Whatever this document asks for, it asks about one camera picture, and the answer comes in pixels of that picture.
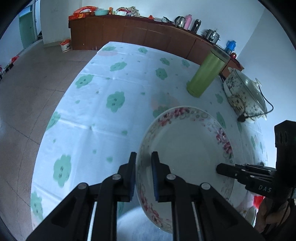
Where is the black thermos flask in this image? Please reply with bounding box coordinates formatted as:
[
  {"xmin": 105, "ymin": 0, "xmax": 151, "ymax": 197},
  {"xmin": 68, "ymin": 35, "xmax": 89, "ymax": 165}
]
[{"xmin": 190, "ymin": 19, "xmax": 201, "ymax": 34}]

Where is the green thermos tumbler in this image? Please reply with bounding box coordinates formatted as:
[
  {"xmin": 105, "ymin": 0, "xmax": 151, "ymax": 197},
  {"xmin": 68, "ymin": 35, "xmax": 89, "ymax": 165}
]
[{"xmin": 187, "ymin": 45, "xmax": 230, "ymax": 97}]

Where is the blue water jug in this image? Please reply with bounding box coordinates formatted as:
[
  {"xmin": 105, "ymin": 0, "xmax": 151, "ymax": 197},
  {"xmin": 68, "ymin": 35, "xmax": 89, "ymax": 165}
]
[{"xmin": 225, "ymin": 40, "xmax": 236, "ymax": 55}]

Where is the long brown wooden cabinet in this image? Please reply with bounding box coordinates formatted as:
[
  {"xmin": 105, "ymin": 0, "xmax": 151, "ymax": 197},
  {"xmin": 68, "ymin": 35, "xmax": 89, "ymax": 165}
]
[{"xmin": 68, "ymin": 14, "xmax": 245, "ymax": 78}]

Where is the green cloud pattern tablecloth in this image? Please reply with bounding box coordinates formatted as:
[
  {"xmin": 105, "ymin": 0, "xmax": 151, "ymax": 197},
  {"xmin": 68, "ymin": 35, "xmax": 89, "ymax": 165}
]
[{"xmin": 30, "ymin": 42, "xmax": 267, "ymax": 228}]

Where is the orange plastic tray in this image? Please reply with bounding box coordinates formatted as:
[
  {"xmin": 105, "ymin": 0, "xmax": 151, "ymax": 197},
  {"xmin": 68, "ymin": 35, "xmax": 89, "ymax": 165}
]
[{"xmin": 68, "ymin": 6, "xmax": 97, "ymax": 21}]

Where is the teal plastic basin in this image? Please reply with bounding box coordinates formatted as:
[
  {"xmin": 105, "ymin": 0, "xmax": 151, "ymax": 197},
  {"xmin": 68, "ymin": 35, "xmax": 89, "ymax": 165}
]
[{"xmin": 94, "ymin": 9, "xmax": 109, "ymax": 16}]

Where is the steel electric kettle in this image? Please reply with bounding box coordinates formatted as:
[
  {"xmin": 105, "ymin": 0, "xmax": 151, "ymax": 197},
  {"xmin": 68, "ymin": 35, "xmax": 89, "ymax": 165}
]
[{"xmin": 174, "ymin": 16, "xmax": 186, "ymax": 28}]

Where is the steel pressure cooker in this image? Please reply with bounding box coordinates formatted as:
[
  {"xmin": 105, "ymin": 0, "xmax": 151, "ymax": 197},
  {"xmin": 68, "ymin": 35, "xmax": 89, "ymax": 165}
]
[{"xmin": 202, "ymin": 29, "xmax": 220, "ymax": 44}]

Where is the pink floral rimmed plate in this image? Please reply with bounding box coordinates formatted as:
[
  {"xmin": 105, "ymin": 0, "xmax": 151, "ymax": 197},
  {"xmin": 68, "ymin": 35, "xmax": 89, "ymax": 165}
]
[{"xmin": 135, "ymin": 106, "xmax": 234, "ymax": 233}]

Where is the small red ornament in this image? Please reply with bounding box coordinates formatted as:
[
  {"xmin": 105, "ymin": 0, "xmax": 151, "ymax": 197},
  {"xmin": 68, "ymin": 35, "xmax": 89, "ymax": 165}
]
[{"xmin": 230, "ymin": 53, "xmax": 237, "ymax": 59}]

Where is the person's right hand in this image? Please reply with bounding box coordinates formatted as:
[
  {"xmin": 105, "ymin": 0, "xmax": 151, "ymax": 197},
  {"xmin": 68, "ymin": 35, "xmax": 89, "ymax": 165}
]
[{"xmin": 254, "ymin": 198, "xmax": 291, "ymax": 233}]

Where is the pink thermos bottle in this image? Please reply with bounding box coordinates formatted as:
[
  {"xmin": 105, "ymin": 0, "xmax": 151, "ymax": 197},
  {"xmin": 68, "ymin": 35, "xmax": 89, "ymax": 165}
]
[{"xmin": 184, "ymin": 15, "xmax": 192, "ymax": 30}]

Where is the floral electric cooker pot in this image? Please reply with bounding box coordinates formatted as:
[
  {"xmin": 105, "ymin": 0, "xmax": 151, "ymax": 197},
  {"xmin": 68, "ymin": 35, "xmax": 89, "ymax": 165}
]
[{"xmin": 223, "ymin": 67, "xmax": 268, "ymax": 123}]

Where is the black power cord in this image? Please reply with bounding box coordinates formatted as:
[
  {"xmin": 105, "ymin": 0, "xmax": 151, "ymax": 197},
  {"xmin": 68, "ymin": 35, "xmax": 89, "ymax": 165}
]
[{"xmin": 219, "ymin": 72, "xmax": 274, "ymax": 123}]

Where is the green door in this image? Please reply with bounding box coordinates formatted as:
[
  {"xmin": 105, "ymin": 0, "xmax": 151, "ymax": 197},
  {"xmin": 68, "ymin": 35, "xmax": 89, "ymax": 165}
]
[{"xmin": 18, "ymin": 6, "xmax": 37, "ymax": 49}]

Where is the white orange bucket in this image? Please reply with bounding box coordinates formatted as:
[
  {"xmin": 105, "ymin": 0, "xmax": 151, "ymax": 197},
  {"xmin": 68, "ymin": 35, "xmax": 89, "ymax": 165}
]
[{"xmin": 60, "ymin": 39, "xmax": 71, "ymax": 52}]

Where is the red white plastic bowl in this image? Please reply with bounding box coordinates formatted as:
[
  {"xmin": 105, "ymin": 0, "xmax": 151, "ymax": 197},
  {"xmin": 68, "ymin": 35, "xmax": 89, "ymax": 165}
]
[{"xmin": 236, "ymin": 191, "xmax": 264, "ymax": 226}]

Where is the floral cloth pile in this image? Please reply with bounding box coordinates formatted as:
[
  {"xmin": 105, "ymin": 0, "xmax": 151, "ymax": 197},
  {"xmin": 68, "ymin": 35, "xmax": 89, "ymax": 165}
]
[{"xmin": 115, "ymin": 6, "xmax": 140, "ymax": 17}]

